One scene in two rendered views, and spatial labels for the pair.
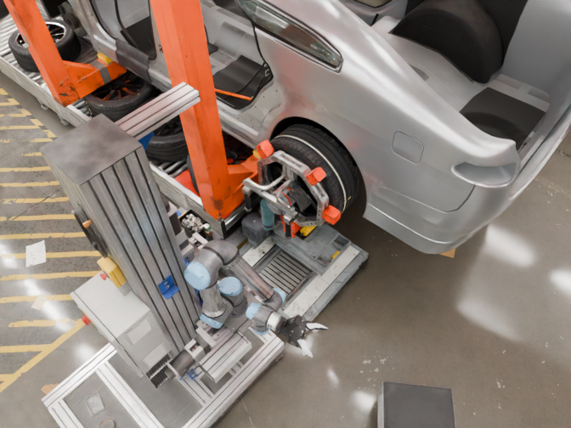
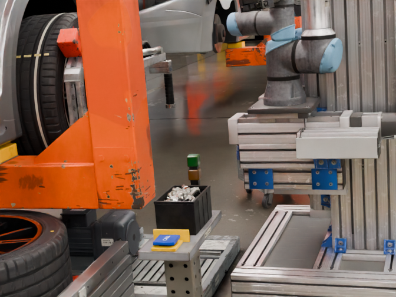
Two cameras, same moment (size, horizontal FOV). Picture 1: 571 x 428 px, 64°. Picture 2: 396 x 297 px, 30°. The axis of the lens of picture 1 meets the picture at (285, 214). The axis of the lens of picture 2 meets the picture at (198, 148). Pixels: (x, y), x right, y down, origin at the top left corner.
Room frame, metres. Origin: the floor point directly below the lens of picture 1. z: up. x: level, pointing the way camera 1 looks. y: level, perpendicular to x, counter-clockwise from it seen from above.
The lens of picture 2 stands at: (2.91, 2.84, 1.24)
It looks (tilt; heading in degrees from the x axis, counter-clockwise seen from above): 12 degrees down; 244
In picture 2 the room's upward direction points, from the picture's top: 4 degrees counter-clockwise
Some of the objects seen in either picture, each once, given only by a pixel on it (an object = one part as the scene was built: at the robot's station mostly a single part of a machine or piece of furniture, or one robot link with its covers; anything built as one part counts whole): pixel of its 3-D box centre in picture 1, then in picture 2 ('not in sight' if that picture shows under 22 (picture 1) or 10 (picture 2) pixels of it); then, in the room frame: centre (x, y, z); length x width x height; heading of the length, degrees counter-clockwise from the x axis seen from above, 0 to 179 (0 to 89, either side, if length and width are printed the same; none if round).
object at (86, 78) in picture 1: (93, 65); not in sight; (3.60, 1.68, 0.69); 0.52 x 0.17 x 0.35; 138
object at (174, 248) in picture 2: not in sight; (167, 245); (2.05, 0.80, 0.45); 0.08 x 0.08 x 0.01; 48
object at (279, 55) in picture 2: not in sight; (284, 55); (1.49, 0.65, 0.98); 0.13 x 0.12 x 0.14; 122
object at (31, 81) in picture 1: (58, 64); not in sight; (4.37, 2.41, 0.19); 1.00 x 0.86 x 0.39; 48
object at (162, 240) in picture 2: not in sight; (167, 241); (2.05, 0.80, 0.47); 0.07 x 0.07 x 0.02; 48
